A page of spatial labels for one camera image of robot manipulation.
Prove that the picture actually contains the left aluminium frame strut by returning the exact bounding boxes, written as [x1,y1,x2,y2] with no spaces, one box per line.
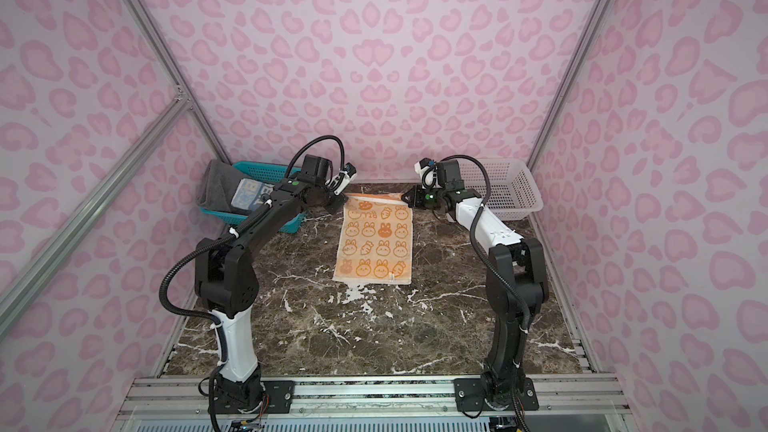
[1,94,188,337]

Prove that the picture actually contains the aluminium post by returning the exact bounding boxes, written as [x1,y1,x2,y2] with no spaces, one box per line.
[526,0,616,172]
[121,0,232,164]

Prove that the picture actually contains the back left aluminium post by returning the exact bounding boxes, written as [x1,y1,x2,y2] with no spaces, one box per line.
[121,0,232,164]

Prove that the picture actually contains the right black corrugated cable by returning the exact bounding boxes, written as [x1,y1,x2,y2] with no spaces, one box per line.
[422,154,532,432]

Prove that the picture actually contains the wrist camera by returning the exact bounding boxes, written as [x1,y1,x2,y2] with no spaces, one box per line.
[329,163,357,195]
[414,158,437,190]

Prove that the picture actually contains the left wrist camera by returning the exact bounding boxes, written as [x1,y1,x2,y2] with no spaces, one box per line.
[329,163,357,195]

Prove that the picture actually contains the back right aluminium post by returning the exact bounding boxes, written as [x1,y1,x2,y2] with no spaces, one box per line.
[526,0,616,172]

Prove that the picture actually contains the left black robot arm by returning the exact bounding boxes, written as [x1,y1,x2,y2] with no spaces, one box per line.
[195,155,356,415]

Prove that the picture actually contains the teal plastic basket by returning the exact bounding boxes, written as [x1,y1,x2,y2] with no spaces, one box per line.
[197,159,286,225]

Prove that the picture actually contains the orange patterned towel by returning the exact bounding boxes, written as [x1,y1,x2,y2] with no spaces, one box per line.
[333,194,414,285]

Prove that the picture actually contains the white plastic basket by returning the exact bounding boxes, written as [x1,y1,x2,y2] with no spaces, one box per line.
[479,158,543,221]

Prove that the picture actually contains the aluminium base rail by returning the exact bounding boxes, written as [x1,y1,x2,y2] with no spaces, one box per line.
[110,373,637,432]

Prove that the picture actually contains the black corrugated cable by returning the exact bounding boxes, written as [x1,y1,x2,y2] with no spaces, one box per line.
[422,154,532,432]
[158,134,348,361]

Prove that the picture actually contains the grey terry towel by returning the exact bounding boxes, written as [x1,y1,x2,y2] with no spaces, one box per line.
[196,159,248,214]

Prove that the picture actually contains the left black corrugated cable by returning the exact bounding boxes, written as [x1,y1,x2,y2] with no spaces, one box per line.
[158,134,348,361]

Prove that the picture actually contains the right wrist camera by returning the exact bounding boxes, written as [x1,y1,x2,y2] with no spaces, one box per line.
[414,158,437,190]

